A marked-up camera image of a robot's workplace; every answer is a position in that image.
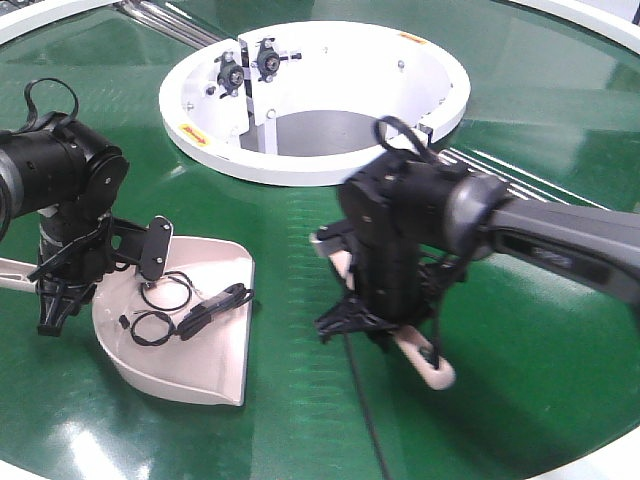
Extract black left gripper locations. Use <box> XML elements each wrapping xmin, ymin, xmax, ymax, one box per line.
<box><xmin>29</xmin><ymin>204</ymin><xmax>150</xmax><ymax>336</ymax></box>

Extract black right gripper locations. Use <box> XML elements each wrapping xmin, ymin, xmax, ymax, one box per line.
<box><xmin>314</xmin><ymin>234</ymin><xmax>433</xmax><ymax>343</ymax></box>

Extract pink brush with black bristles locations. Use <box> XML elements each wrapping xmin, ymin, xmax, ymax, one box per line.
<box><xmin>327</xmin><ymin>251</ymin><xmax>456</xmax><ymax>390</ymax></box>

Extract black USB cable bundle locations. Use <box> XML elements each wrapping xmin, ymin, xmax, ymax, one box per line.
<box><xmin>175</xmin><ymin>282</ymin><xmax>255</xmax><ymax>342</ymax></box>

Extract thin black wire loop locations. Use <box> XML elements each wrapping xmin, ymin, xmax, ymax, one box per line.
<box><xmin>118</xmin><ymin>270</ymin><xmax>194</xmax><ymax>347</ymax></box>

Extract pink plastic dustpan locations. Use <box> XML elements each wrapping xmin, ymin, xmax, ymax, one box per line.
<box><xmin>0</xmin><ymin>236</ymin><xmax>256</xmax><ymax>407</ymax></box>

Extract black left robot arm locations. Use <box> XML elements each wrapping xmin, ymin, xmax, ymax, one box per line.
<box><xmin>1</xmin><ymin>81</ymin><xmax>147</xmax><ymax>336</ymax></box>

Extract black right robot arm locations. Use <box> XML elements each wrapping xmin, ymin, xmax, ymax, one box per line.
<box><xmin>315</xmin><ymin>150</ymin><xmax>639</xmax><ymax>339</ymax></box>

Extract steel rollers right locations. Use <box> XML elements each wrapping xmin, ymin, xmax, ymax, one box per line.
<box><xmin>438</xmin><ymin>148</ymin><xmax>610</xmax><ymax>211</ymax></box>

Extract steel rollers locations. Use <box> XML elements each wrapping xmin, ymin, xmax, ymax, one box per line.
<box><xmin>114</xmin><ymin>1</ymin><xmax>224</xmax><ymax>49</ymax></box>
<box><xmin>438</xmin><ymin>148</ymin><xmax>610</xmax><ymax>211</ymax></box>

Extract yellow warning sticker front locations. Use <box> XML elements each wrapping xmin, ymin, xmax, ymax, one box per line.
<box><xmin>178</xmin><ymin>123</ymin><xmax>210</xmax><ymax>148</ymax></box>

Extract yellow warning sticker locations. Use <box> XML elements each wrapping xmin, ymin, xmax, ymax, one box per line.
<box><xmin>178</xmin><ymin>123</ymin><xmax>210</xmax><ymax>148</ymax></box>
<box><xmin>397</xmin><ymin>31</ymin><xmax>429</xmax><ymax>45</ymax></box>

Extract white outer rim left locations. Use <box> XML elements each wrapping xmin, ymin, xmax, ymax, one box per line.
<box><xmin>1</xmin><ymin>0</ymin><xmax>114</xmax><ymax>45</ymax></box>

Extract white rim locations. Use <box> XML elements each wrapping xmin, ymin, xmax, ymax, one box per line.
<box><xmin>1</xmin><ymin>0</ymin><xmax>114</xmax><ymax>45</ymax></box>
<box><xmin>513</xmin><ymin>0</ymin><xmax>639</xmax><ymax>53</ymax></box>

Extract yellow warning sticker back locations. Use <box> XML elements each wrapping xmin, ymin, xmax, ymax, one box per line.
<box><xmin>397</xmin><ymin>31</ymin><xmax>429</xmax><ymax>45</ymax></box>

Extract steel rollers top left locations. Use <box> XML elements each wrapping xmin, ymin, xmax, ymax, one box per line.
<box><xmin>114</xmin><ymin>1</ymin><xmax>224</xmax><ymax>49</ymax></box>

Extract white outer rim right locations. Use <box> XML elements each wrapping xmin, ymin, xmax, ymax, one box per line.
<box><xmin>513</xmin><ymin>0</ymin><xmax>639</xmax><ymax>53</ymax></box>

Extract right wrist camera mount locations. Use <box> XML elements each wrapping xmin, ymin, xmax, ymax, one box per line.
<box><xmin>309</xmin><ymin>219</ymin><xmax>354</xmax><ymax>258</ymax></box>

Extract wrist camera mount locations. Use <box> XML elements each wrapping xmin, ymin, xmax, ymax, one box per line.
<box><xmin>137</xmin><ymin>216</ymin><xmax>173</xmax><ymax>282</ymax></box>
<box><xmin>309</xmin><ymin>219</ymin><xmax>354</xmax><ymax>258</ymax></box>

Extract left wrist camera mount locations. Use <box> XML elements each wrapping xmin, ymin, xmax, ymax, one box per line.
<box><xmin>137</xmin><ymin>216</ymin><xmax>173</xmax><ymax>282</ymax></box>

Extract white inner conveyor ring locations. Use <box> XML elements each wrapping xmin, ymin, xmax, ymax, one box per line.
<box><xmin>158</xmin><ymin>20</ymin><xmax>472</xmax><ymax>188</ymax></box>

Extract black bearing mount right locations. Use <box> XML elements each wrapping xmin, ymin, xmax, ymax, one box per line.
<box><xmin>251</xmin><ymin>37</ymin><xmax>302</xmax><ymax>83</ymax></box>

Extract black bearing mount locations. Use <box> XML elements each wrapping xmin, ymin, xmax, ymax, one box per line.
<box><xmin>251</xmin><ymin>37</ymin><xmax>302</xmax><ymax>83</ymax></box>
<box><xmin>216</xmin><ymin>51</ymin><xmax>244</xmax><ymax>98</ymax></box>

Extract black bearing mount left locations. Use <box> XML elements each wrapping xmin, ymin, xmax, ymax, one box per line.
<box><xmin>216</xmin><ymin>51</ymin><xmax>244</xmax><ymax>98</ymax></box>

